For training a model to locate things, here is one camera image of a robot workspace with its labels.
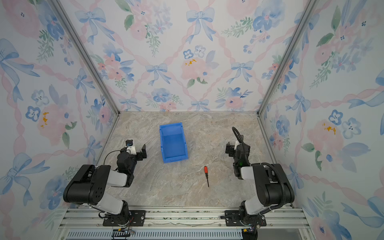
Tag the blue plastic storage bin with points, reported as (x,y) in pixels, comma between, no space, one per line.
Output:
(173,143)

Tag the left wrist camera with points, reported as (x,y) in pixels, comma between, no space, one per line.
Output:
(130,147)

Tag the right aluminium corner post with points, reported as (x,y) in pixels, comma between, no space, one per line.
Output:
(291,47)

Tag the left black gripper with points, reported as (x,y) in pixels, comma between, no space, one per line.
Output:
(140,154)

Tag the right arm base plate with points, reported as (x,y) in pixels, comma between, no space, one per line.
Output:
(240,219)

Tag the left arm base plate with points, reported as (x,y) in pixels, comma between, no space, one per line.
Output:
(133,218)

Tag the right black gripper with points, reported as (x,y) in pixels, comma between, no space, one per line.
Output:
(230,148)

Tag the red black screwdriver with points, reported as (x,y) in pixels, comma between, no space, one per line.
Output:
(207,175)

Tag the aluminium mounting rail frame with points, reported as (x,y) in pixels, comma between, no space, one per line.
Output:
(187,223)

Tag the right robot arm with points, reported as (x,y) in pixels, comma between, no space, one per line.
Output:
(273,189)

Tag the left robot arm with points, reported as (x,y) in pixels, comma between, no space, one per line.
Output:
(88,186)

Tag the left aluminium corner post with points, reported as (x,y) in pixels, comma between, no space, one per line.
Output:
(64,19)

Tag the aluminium corner post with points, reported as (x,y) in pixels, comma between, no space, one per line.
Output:
(291,47)
(64,19)

